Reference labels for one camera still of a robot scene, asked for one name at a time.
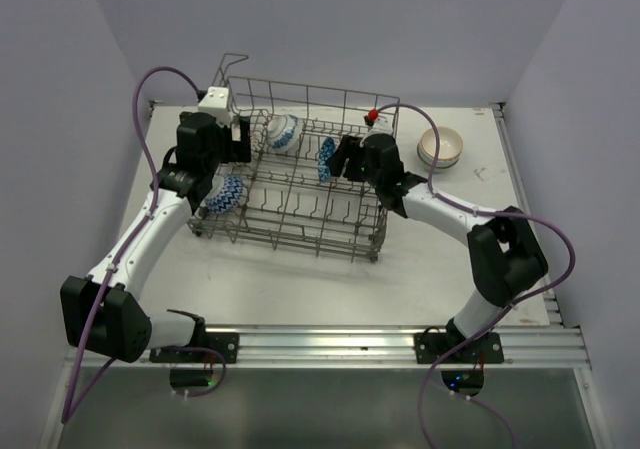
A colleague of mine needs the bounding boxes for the grey wire dish rack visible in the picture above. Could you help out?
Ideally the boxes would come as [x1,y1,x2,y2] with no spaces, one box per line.
[188,53,398,262]

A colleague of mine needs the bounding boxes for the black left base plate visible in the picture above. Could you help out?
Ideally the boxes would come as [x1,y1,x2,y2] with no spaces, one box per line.
[149,332,240,364]

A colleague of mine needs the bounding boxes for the brown patterned bowl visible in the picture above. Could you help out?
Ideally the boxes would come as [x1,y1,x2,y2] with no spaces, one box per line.
[250,132,263,155]

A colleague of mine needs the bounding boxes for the aluminium mounting rail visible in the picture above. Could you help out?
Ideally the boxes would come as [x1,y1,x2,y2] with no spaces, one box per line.
[63,324,589,370]

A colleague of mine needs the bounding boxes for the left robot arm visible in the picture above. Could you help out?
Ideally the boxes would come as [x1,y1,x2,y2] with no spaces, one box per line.
[60,112,251,363]

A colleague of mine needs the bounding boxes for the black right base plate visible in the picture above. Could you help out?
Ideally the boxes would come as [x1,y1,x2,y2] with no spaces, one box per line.
[413,331,502,366]

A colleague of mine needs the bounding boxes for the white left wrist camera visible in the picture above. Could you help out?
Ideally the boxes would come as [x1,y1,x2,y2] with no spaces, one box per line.
[197,86,232,126]

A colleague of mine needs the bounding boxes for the red diamond pattern bowl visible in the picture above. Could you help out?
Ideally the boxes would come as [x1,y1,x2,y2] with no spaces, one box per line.
[317,138,336,183]

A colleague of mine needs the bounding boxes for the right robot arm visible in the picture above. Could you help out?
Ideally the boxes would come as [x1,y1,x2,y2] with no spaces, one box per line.
[318,133,548,362]

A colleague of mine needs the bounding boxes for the white ribbed bowl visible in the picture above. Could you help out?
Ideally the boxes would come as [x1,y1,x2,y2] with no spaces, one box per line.
[417,149,460,173]

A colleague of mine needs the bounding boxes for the blue floral bowl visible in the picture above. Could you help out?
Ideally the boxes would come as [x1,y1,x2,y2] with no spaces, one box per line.
[266,114,303,153]

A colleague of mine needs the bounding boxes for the blue zigzag pattern bowl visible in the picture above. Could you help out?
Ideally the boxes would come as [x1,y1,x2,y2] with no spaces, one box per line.
[204,175,244,215]

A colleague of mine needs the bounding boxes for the teal striped bowl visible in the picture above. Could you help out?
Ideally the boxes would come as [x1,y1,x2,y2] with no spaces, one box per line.
[417,126,464,163]

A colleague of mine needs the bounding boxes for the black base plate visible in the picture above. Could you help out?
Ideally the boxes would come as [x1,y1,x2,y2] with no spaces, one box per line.
[413,331,502,366]
[149,332,240,364]

